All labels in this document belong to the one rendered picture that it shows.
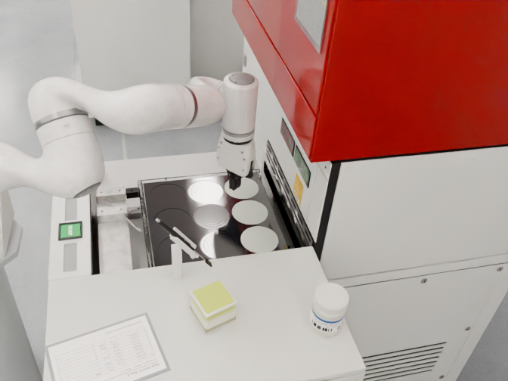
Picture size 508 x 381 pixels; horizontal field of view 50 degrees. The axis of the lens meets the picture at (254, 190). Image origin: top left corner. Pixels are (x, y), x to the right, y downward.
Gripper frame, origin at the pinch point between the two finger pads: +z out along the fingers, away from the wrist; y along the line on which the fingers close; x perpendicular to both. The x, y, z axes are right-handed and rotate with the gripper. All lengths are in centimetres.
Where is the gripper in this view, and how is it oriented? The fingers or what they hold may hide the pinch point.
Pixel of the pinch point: (234, 181)
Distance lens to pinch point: 148.4
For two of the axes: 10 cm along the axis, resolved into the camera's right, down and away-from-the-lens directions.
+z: -0.7, 7.6, 6.4
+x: 5.8, -5.0, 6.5
